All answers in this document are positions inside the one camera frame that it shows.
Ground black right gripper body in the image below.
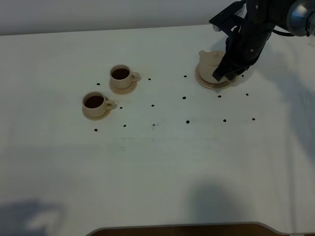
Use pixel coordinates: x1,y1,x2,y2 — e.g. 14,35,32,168
209,0,290,67

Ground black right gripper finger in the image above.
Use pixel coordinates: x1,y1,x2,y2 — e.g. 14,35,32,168
222,64,249,80
213,54,234,81

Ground beige ceramic teapot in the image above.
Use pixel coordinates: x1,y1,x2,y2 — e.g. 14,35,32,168
198,50,228,84

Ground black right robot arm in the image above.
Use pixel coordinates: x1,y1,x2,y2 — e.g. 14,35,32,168
209,0,315,81

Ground beige round teapot saucer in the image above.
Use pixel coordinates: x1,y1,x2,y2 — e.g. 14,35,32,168
195,65,239,90

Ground beige far cup saucer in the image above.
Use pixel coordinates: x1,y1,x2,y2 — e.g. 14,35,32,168
109,80,137,95

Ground beige cup saucer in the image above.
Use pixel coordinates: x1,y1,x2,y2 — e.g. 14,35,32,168
82,106,111,121
109,80,137,95

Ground beige far teacup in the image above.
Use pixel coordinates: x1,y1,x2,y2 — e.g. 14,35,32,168
110,64,140,89

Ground beige teacup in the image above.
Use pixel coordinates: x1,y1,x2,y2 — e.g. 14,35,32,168
110,64,140,89
82,91,116,110

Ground beige near cup saucer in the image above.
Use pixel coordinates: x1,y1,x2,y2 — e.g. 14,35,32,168
82,106,111,121

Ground beige near teacup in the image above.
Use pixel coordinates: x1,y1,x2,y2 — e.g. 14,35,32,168
82,91,116,110

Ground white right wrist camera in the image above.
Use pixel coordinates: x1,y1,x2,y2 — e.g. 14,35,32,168
213,25,221,32

